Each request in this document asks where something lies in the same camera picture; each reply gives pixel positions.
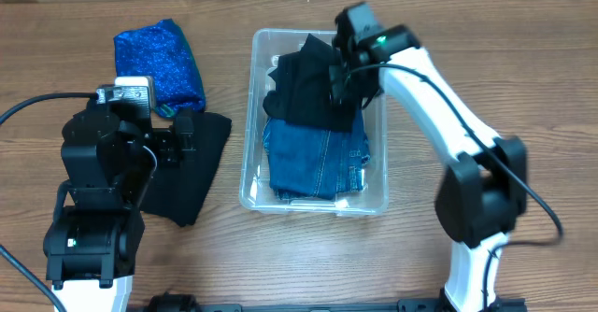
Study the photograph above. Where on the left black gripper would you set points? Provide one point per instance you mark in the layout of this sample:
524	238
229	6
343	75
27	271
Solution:
185	134

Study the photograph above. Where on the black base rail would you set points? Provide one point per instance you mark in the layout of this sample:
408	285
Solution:
188	303

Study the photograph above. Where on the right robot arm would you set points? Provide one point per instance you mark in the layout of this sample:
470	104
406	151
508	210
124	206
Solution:
481	194

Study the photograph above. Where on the long black cloth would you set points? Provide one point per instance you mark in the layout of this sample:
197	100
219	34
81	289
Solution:
178	192

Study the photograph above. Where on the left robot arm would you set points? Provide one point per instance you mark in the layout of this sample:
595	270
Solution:
112	156

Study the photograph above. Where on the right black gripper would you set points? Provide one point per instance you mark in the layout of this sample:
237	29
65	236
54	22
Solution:
341	81

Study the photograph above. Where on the clear plastic storage bin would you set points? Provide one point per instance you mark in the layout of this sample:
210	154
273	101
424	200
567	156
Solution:
254	190

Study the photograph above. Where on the shiny blue sequin cloth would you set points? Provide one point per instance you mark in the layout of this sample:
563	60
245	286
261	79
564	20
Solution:
162	52

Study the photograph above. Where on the blue denim jeans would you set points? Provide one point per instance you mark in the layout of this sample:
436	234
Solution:
309	162

